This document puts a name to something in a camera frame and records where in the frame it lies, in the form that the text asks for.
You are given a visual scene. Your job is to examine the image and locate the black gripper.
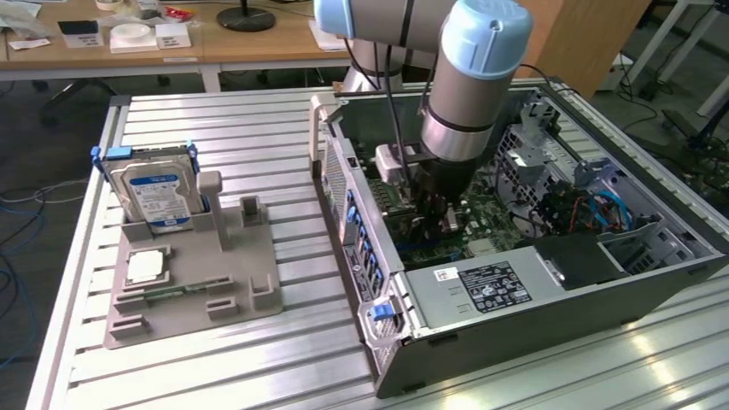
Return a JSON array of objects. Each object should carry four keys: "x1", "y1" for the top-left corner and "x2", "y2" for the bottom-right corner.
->
[{"x1": 415, "y1": 158, "x2": 477, "y2": 214}]

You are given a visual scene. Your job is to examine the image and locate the graphics card with metal bracket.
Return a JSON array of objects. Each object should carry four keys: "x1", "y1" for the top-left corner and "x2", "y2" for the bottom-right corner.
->
[{"x1": 392, "y1": 203, "x2": 464, "y2": 253}]

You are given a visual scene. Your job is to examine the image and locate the green motherboard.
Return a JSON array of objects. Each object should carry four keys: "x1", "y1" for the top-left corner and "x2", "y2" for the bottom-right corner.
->
[{"x1": 356, "y1": 151, "x2": 529, "y2": 271}]

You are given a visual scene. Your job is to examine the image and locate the metal disk bay cage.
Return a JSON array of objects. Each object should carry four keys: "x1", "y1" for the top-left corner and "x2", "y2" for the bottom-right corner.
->
[{"x1": 493, "y1": 122, "x2": 580, "y2": 202}]

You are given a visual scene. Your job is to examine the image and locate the grey power supply unit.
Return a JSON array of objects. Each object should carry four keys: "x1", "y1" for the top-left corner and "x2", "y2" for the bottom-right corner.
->
[{"x1": 401, "y1": 245, "x2": 565, "y2": 330}]

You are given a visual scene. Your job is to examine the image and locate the white flat box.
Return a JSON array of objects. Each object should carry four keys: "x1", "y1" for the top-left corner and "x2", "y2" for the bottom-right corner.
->
[{"x1": 309, "y1": 20, "x2": 349, "y2": 52}]

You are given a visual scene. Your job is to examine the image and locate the black PC case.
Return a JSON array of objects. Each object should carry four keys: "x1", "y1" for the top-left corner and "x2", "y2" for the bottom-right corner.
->
[{"x1": 307, "y1": 75, "x2": 729, "y2": 401}]

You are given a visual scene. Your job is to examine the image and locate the wooden cabinet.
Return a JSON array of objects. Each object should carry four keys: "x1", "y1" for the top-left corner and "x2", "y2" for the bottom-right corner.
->
[{"x1": 515, "y1": 0, "x2": 655, "y2": 99}]

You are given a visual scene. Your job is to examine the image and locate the grey parts rack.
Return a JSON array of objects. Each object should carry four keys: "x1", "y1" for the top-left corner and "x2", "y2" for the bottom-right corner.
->
[{"x1": 100, "y1": 170, "x2": 285, "y2": 350}]

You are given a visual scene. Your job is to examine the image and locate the black round lamp base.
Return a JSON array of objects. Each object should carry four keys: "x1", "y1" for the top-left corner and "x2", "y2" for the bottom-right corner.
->
[{"x1": 216, "y1": 6, "x2": 277, "y2": 33}]

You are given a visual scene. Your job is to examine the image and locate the hard disk in blue carrier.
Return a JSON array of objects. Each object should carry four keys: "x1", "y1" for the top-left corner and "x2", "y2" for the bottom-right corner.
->
[{"x1": 90, "y1": 144, "x2": 200, "y2": 235}]

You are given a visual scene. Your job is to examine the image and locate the green RAM stick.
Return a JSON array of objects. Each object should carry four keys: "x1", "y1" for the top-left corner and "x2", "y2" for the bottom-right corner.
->
[{"x1": 146, "y1": 284, "x2": 209, "y2": 300}]

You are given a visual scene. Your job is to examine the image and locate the silver CPU chip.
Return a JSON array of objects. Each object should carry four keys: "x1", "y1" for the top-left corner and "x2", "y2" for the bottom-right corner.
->
[{"x1": 126, "y1": 251, "x2": 168, "y2": 283}]

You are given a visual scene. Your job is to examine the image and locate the white labelled box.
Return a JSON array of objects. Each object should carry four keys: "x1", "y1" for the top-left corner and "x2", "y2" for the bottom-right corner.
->
[{"x1": 154, "y1": 23, "x2": 192, "y2": 50}]

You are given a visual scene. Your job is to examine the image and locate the red packet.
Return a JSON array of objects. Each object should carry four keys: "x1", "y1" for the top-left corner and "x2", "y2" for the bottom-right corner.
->
[{"x1": 163, "y1": 4, "x2": 199, "y2": 23}]

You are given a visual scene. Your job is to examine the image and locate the white box with round dish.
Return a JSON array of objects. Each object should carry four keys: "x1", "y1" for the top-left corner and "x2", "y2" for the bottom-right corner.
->
[{"x1": 108, "y1": 23, "x2": 160, "y2": 55}]

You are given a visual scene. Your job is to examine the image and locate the wooden desk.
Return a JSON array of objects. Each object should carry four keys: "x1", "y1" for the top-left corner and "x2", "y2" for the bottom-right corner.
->
[{"x1": 0, "y1": 0, "x2": 435, "y2": 93}]

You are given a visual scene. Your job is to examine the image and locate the white box with black lid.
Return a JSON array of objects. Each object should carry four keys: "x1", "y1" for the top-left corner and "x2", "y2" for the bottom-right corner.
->
[{"x1": 56, "y1": 20, "x2": 106, "y2": 49}]

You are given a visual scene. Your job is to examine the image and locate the clear plastic bag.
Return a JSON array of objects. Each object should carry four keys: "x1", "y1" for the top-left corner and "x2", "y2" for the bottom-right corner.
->
[{"x1": 0, "y1": 0, "x2": 52, "y2": 39}]

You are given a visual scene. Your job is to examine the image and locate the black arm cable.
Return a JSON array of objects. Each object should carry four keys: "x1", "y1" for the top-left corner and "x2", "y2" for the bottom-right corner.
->
[{"x1": 381, "y1": 40, "x2": 435, "y2": 172}]

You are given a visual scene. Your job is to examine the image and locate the blue wire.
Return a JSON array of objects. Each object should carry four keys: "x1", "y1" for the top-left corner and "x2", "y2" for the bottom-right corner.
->
[{"x1": 589, "y1": 190, "x2": 633, "y2": 234}]

